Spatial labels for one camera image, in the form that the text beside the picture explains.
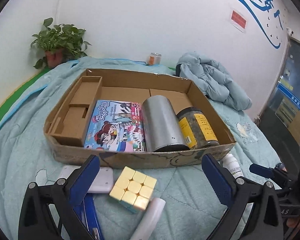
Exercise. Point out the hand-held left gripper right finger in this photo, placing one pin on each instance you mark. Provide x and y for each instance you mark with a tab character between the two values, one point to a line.
217	180

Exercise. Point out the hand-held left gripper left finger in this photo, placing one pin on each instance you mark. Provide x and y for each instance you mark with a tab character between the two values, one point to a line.
85	177

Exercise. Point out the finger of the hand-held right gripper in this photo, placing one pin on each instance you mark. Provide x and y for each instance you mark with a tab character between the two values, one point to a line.
260	170

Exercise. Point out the white plastic device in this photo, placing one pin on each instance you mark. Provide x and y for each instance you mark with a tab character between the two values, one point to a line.
102	180

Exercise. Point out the white plastic bottle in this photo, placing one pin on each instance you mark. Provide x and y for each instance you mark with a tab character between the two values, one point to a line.
231	163

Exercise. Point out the blue stapler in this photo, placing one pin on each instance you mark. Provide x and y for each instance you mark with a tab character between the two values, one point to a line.
90	215

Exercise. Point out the pastel puzzle cube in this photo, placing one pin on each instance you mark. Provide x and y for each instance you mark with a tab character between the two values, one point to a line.
132	187

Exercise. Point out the yellow label clear jar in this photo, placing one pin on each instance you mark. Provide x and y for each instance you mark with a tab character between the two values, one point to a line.
202	130

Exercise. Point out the colourful cartoon game box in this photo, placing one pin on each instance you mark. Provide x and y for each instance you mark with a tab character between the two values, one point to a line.
110	130

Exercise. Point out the white tube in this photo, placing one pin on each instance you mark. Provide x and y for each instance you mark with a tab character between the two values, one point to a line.
150	217

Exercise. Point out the silver metal tin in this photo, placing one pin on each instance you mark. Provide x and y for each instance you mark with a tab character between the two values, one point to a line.
160	122

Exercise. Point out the brown cardboard box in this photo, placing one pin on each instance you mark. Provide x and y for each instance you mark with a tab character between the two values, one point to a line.
140	80

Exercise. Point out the glass door with blue posters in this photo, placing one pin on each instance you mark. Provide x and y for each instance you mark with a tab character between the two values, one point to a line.
290	92

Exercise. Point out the light green blanket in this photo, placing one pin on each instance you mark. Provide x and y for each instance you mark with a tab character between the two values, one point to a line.
22	142

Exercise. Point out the light blue padded jacket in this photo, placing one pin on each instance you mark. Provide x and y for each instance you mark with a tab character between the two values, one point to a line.
215	80

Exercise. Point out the orange drink can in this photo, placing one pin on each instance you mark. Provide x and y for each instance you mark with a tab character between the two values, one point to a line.
153	59

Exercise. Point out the potted plant in red pot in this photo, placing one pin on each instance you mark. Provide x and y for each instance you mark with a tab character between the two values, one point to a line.
60	37

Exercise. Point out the red wall notice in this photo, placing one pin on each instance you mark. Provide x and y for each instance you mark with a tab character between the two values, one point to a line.
238	20

